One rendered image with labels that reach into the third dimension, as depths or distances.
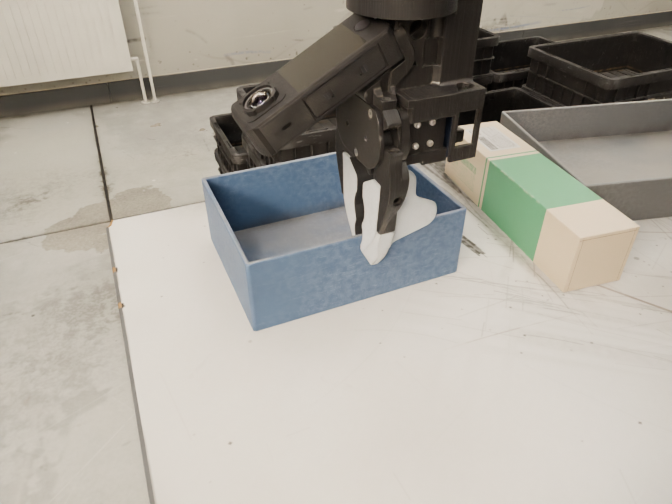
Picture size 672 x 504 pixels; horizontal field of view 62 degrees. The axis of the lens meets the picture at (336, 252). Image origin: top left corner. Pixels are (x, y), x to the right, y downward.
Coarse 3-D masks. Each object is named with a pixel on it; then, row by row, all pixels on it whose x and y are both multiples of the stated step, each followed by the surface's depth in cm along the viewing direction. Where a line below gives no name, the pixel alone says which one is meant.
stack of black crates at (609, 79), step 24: (552, 48) 151; (576, 48) 154; (600, 48) 158; (624, 48) 161; (648, 48) 158; (552, 72) 144; (576, 72) 135; (600, 72) 163; (624, 72) 163; (648, 72) 131; (552, 96) 146; (576, 96) 138; (600, 96) 132; (624, 96) 133; (648, 96) 135
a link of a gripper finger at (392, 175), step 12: (384, 132) 37; (384, 144) 37; (384, 156) 37; (396, 156) 36; (384, 168) 38; (396, 168) 37; (384, 180) 38; (396, 180) 38; (408, 180) 38; (384, 192) 39; (396, 192) 38; (384, 204) 39; (396, 204) 39; (384, 216) 40; (396, 216) 41; (384, 228) 41
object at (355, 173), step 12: (348, 156) 43; (348, 168) 43; (360, 168) 43; (348, 180) 44; (360, 180) 43; (348, 192) 45; (360, 192) 43; (348, 204) 45; (360, 204) 44; (348, 216) 46; (360, 216) 45; (360, 228) 45
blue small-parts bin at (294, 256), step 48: (240, 192) 55; (288, 192) 57; (336, 192) 60; (432, 192) 52; (240, 240) 56; (288, 240) 56; (336, 240) 44; (432, 240) 48; (240, 288) 47; (288, 288) 45; (336, 288) 47; (384, 288) 49
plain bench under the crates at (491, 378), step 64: (448, 192) 64; (128, 256) 54; (192, 256) 54; (512, 256) 54; (640, 256) 54; (128, 320) 47; (192, 320) 47; (320, 320) 47; (384, 320) 47; (448, 320) 47; (512, 320) 47; (576, 320) 47; (640, 320) 47; (192, 384) 41; (256, 384) 41; (320, 384) 41; (384, 384) 41; (448, 384) 41; (512, 384) 41; (576, 384) 41; (640, 384) 41; (192, 448) 37; (256, 448) 37; (320, 448) 37; (384, 448) 37; (448, 448) 37; (512, 448) 37; (576, 448) 37; (640, 448) 37
